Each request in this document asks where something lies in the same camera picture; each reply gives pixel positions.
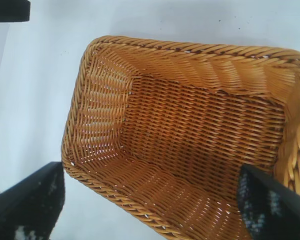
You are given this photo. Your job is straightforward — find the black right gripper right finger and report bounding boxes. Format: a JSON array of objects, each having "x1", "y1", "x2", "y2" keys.
[{"x1": 236, "y1": 163, "x2": 300, "y2": 240}]

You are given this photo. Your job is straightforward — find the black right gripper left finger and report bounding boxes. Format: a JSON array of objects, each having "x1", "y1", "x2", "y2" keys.
[{"x1": 0, "y1": 161, "x2": 66, "y2": 240}]

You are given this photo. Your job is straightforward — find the woven wicker basket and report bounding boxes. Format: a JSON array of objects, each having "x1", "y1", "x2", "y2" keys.
[{"x1": 61, "y1": 34, "x2": 300, "y2": 240}]

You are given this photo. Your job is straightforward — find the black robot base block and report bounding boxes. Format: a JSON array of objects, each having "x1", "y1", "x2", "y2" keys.
[{"x1": 0, "y1": 0, "x2": 31, "y2": 24}]

